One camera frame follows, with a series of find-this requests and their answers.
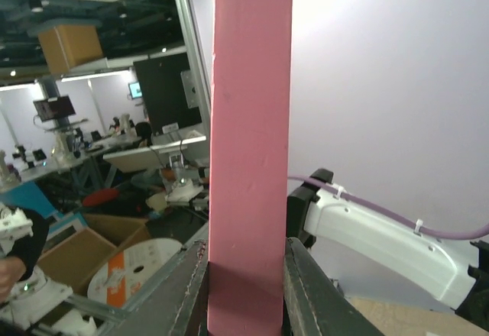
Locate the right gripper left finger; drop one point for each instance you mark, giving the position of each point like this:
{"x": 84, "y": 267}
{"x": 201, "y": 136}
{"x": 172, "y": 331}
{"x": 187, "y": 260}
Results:
{"x": 173, "y": 301}

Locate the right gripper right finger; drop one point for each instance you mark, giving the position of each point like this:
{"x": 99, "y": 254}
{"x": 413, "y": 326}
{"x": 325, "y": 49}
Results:
{"x": 312, "y": 304}

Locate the pink picture frame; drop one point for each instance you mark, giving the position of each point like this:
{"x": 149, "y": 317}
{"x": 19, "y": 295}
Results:
{"x": 249, "y": 157}

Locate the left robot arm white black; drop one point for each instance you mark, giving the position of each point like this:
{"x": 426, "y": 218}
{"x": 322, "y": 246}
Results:
{"x": 451, "y": 267}

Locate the open cardboard box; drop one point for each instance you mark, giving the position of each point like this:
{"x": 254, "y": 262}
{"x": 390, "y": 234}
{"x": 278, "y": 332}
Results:
{"x": 76, "y": 260}

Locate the cardboard box on shelf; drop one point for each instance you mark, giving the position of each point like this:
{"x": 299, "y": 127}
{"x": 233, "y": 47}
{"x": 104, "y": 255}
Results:
{"x": 66, "y": 46}

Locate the white cable spool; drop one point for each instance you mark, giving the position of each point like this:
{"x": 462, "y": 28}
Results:
{"x": 125, "y": 273}

